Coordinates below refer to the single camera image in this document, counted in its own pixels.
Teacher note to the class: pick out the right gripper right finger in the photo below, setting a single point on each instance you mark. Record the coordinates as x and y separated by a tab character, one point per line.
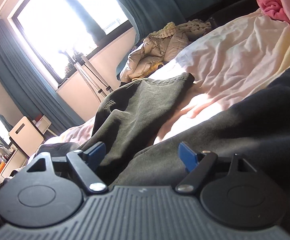
198	165

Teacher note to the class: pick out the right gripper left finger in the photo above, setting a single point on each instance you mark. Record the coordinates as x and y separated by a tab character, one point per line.
83	164

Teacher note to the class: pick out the dark green t-shirt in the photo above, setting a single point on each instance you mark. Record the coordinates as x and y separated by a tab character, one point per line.
258	127

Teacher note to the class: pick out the black ribbed pants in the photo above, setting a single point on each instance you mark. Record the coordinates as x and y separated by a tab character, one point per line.
58	149

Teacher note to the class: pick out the white chair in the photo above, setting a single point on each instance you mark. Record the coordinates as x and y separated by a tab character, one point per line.
26	136

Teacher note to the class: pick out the silver tripod stand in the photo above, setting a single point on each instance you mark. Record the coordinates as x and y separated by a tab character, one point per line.
93	79

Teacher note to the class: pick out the left teal curtain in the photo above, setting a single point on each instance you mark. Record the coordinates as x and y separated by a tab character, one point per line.
28	89

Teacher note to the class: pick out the pale pink bed sheet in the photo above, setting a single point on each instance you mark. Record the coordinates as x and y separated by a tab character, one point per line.
229	64

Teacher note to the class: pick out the beige puffer jacket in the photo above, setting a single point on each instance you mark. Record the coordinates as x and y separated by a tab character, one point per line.
160	47

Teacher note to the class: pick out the dark framed window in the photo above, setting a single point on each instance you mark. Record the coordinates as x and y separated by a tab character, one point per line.
56	29

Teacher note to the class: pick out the black armchair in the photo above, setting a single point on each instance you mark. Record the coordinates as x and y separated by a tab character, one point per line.
225	11

